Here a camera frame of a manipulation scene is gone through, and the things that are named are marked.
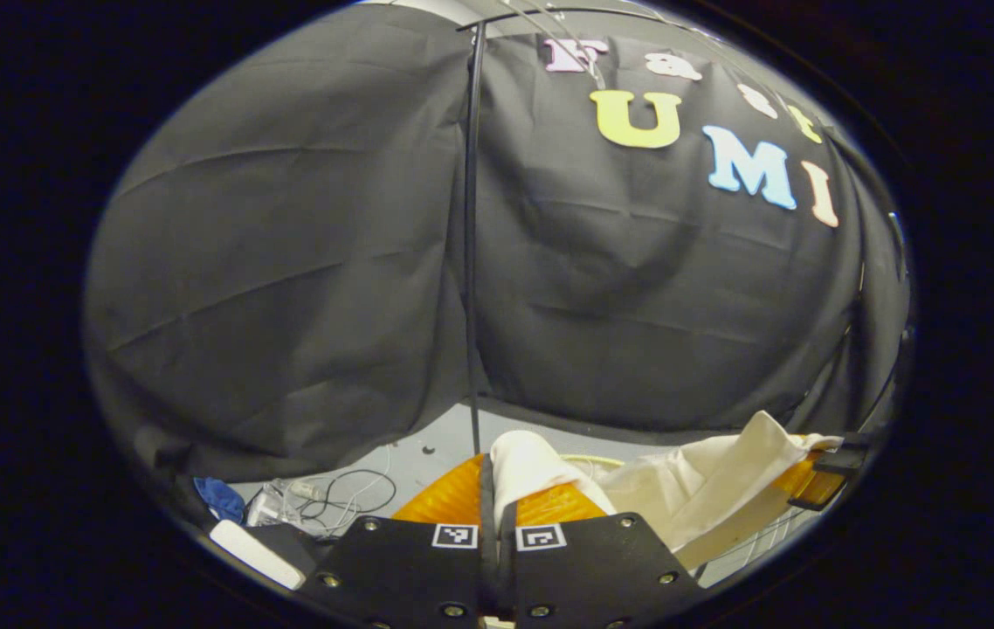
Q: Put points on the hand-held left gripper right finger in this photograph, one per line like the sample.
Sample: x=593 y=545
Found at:
x=593 y=572

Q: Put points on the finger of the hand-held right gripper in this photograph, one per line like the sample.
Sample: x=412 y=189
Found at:
x=816 y=487

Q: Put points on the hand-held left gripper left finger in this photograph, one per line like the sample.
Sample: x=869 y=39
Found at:
x=401 y=572

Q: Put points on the cream button shirt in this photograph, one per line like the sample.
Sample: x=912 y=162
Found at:
x=698 y=489

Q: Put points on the black clothes rack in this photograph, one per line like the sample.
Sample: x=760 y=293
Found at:
x=471 y=262

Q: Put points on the white rectangular box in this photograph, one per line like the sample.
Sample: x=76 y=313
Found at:
x=257 y=554

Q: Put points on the blue cloth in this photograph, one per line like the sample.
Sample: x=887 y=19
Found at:
x=219 y=498

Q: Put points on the black backdrop cloth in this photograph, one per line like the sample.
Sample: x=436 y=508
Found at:
x=244 y=262

